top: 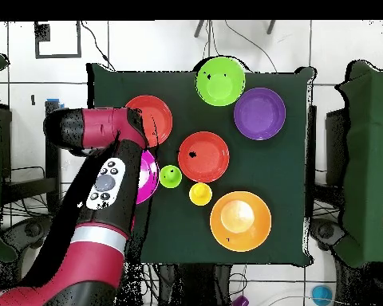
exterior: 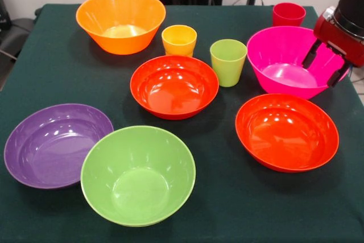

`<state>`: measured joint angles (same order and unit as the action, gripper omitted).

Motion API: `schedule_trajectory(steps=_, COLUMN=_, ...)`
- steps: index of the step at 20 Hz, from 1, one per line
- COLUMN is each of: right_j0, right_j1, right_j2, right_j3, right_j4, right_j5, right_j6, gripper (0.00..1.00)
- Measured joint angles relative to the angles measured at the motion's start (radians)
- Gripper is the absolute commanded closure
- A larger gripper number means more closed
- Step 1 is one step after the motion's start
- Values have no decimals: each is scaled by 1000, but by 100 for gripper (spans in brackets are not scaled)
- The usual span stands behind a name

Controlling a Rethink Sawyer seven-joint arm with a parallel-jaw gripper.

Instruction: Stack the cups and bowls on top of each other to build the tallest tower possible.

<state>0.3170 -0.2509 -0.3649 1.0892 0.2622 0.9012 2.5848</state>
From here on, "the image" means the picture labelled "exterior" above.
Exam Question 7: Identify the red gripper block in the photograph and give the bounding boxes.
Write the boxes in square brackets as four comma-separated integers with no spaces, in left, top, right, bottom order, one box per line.
[301,6,364,88]

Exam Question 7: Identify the pink plastic bowl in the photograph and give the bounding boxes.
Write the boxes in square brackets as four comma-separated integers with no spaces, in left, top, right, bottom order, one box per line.
[246,26,351,101]

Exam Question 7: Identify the red plastic bowl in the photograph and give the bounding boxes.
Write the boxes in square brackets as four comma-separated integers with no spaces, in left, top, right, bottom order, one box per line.
[129,55,220,121]
[235,92,340,173]

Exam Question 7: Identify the green plastic bowl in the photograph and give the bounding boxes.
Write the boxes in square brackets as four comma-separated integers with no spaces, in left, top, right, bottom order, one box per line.
[80,125,197,228]

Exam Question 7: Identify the red plastic cup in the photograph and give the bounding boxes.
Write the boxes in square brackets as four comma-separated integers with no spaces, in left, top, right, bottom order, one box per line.
[272,2,307,28]

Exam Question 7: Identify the green plastic cup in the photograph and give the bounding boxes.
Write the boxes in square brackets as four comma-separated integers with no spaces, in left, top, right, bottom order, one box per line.
[209,39,248,88]

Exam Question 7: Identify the yellow plastic cup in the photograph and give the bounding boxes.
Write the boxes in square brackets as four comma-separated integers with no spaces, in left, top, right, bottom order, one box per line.
[161,24,198,57]

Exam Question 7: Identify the dark green tablecloth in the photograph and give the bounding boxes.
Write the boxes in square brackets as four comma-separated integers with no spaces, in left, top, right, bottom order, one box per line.
[0,3,364,243]

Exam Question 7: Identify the orange plastic bowl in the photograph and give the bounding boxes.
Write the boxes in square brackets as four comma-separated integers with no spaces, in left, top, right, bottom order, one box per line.
[75,0,167,56]

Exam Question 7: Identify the purple plastic bowl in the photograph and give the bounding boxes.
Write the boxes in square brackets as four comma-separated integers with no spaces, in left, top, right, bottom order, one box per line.
[3,103,115,190]

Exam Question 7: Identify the black office chair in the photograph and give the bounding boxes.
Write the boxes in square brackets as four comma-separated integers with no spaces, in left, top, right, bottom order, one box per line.
[0,8,43,64]

